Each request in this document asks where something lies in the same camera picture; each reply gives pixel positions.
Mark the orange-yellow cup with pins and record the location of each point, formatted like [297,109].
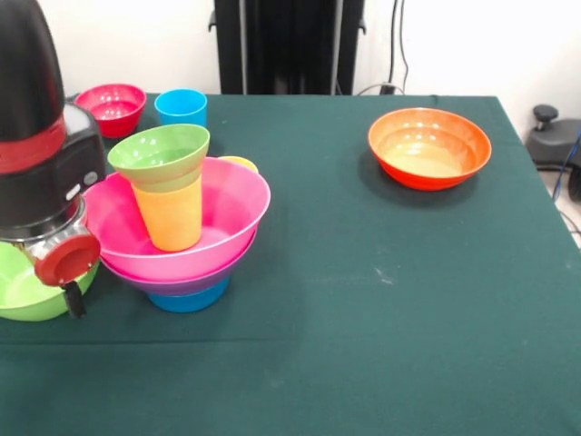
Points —
[243,162]

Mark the small green bowl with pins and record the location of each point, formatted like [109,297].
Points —
[154,154]

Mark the dark green table cloth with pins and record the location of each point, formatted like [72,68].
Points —
[290,372]

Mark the orange bowl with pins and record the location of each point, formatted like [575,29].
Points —
[426,154]

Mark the purple bowl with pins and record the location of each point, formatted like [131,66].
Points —
[181,287]

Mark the black grey floor stand base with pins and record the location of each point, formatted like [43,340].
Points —
[554,141]

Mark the large green bowl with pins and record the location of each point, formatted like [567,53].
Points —
[27,304]

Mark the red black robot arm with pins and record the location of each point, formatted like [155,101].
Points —
[32,113]

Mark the pale yellow translucent cup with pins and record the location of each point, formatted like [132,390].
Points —
[172,222]

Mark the large pink bowl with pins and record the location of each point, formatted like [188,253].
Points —
[236,204]

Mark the small pink-red bowl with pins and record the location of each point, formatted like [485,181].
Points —
[113,113]

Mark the blue cup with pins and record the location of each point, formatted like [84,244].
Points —
[181,106]

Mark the blue bowl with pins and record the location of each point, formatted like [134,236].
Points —
[186,302]

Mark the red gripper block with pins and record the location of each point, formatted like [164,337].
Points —
[68,261]

